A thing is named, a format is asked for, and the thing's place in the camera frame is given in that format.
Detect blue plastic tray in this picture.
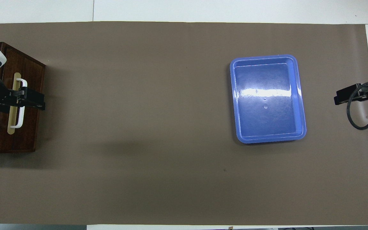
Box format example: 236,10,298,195
229,55,307,144

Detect brown table mat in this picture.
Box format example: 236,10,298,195
0,21,368,226

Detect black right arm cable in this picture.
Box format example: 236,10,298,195
346,80,368,130

